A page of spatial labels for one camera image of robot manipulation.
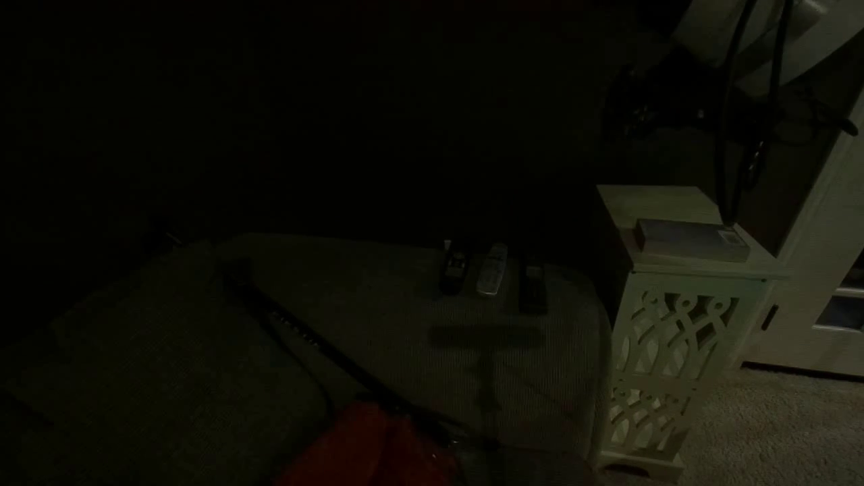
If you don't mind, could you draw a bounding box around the black strap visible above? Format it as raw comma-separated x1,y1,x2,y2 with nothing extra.
214,256,454,447

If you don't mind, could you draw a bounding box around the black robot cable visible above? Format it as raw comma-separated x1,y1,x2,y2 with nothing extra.
712,0,861,228

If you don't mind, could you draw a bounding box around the grey sofa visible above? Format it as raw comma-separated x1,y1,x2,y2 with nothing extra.
0,231,615,486

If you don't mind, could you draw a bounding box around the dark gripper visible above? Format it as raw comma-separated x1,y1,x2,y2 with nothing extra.
624,85,715,140

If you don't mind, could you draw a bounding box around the white lattice cabinet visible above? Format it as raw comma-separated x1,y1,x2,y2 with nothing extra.
592,183,792,482

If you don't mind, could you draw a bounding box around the white door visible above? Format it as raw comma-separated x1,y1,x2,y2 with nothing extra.
739,89,864,380

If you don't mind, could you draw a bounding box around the black remote control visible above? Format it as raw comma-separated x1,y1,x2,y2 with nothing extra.
438,235,473,298

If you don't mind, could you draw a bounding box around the red cloth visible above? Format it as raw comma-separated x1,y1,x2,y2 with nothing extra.
276,398,465,486

